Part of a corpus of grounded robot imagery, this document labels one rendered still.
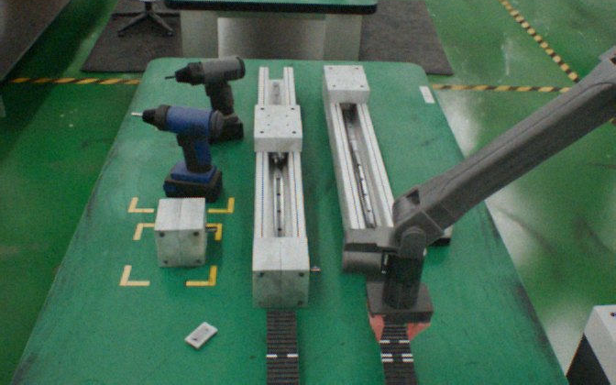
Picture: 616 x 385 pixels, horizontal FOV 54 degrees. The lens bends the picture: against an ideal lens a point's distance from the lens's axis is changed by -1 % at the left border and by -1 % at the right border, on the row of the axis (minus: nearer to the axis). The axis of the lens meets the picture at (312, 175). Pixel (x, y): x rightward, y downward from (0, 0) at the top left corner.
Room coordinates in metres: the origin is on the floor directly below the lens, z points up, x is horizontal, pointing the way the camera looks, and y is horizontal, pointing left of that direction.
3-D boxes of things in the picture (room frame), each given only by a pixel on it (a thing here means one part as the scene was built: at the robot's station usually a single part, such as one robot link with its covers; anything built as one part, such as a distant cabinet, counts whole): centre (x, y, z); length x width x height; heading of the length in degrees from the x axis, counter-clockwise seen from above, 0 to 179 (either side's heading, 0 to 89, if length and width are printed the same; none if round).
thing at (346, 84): (1.56, -0.08, 0.87); 0.16 x 0.11 x 0.07; 5
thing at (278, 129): (1.30, 0.09, 0.87); 0.16 x 0.11 x 0.07; 5
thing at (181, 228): (0.96, 0.24, 0.83); 0.11 x 0.10 x 0.10; 97
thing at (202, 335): (0.73, 0.18, 0.78); 0.05 x 0.03 x 0.01; 147
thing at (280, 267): (0.86, 0.04, 0.83); 0.12 x 0.09 x 0.10; 95
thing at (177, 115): (1.16, 0.30, 0.89); 0.20 x 0.08 x 0.22; 82
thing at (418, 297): (0.73, -0.15, 0.92); 0.10 x 0.07 x 0.07; 96
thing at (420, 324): (0.73, -0.16, 0.85); 0.07 x 0.07 x 0.09; 6
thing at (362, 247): (0.72, -0.11, 1.02); 0.12 x 0.09 x 0.12; 88
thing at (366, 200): (1.31, -0.10, 0.82); 0.80 x 0.10 x 0.09; 5
